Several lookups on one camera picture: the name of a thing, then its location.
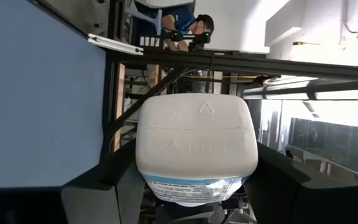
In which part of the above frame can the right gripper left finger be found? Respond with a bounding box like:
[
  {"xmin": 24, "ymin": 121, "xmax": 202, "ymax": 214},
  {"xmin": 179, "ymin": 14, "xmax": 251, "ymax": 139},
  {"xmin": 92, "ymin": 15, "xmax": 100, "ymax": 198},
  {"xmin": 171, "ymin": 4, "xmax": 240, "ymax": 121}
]
[{"xmin": 0, "ymin": 139, "xmax": 155, "ymax": 224}]

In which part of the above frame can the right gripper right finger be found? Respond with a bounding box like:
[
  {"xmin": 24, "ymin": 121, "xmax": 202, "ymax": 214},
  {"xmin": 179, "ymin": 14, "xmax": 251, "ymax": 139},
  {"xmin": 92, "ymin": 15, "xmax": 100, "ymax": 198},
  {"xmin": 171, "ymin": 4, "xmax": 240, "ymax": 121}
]
[{"xmin": 243, "ymin": 141, "xmax": 358, "ymax": 224}]

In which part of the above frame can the large white medicine bottle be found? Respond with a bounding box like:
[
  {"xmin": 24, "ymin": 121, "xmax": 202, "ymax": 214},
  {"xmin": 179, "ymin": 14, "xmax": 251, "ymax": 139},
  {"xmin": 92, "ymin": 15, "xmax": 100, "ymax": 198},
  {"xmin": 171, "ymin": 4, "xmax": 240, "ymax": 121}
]
[{"xmin": 135, "ymin": 93, "xmax": 259, "ymax": 208}]

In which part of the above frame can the blue table mat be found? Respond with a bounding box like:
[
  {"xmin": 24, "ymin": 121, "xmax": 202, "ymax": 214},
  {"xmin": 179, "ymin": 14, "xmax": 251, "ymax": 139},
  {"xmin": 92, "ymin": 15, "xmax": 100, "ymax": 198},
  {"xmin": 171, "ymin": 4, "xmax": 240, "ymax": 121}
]
[{"xmin": 0, "ymin": 0, "xmax": 107, "ymax": 189}]

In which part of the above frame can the black device with green lights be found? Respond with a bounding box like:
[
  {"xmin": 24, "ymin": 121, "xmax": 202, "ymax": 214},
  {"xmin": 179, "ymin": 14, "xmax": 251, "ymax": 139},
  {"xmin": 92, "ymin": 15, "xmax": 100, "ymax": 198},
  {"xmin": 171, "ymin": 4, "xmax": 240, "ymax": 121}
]
[{"xmin": 166, "ymin": 30, "xmax": 213, "ymax": 52}]

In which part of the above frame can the person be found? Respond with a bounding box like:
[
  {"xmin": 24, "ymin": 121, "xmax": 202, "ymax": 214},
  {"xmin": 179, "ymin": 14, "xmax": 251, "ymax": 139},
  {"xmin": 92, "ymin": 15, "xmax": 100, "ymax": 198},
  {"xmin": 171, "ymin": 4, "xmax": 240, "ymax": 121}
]
[{"xmin": 160, "ymin": 12, "xmax": 216, "ymax": 52}]

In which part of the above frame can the black metal table frame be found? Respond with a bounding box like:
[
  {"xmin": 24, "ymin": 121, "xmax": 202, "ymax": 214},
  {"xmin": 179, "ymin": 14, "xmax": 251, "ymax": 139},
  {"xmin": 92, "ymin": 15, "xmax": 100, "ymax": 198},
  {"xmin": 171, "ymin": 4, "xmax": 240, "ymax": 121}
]
[{"xmin": 26, "ymin": 0, "xmax": 358, "ymax": 162}]

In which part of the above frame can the silver aluminium rail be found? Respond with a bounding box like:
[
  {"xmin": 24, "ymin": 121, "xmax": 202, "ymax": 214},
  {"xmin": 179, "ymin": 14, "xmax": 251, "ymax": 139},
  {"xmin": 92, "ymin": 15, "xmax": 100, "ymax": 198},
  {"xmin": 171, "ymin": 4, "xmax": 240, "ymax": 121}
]
[{"xmin": 87, "ymin": 33, "xmax": 144, "ymax": 57}]

